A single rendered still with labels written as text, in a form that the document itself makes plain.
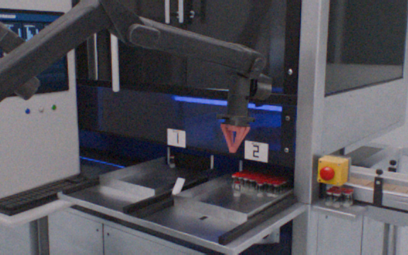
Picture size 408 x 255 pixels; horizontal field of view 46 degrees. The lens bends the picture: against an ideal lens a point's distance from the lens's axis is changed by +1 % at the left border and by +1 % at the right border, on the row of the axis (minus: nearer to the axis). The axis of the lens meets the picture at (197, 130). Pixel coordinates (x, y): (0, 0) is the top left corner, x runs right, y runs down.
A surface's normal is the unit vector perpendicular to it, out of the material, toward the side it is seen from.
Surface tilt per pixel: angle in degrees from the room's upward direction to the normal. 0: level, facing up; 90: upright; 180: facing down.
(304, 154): 90
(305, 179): 90
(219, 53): 104
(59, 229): 90
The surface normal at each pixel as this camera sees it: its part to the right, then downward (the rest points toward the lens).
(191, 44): 0.58, 0.39
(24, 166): 0.83, 0.11
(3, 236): -0.62, 0.15
